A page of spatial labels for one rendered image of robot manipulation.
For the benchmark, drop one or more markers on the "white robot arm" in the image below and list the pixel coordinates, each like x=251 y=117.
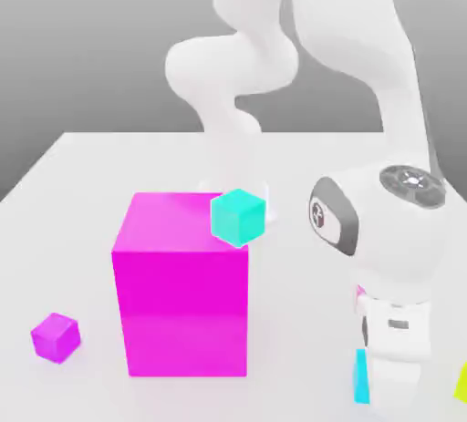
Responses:
x=346 y=28

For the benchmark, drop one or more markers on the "small yellow-green cube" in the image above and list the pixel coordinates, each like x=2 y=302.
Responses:
x=462 y=383

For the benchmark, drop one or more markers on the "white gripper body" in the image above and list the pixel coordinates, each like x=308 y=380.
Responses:
x=396 y=382

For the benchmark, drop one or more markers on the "small purple cube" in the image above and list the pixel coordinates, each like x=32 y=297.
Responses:
x=54 y=338

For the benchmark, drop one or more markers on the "small turquoise cube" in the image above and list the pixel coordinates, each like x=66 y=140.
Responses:
x=237 y=216

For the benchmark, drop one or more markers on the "large magenta box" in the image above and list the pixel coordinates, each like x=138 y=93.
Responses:
x=182 y=301

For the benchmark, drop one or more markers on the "small cyan cube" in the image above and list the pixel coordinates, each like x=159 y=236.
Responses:
x=361 y=378

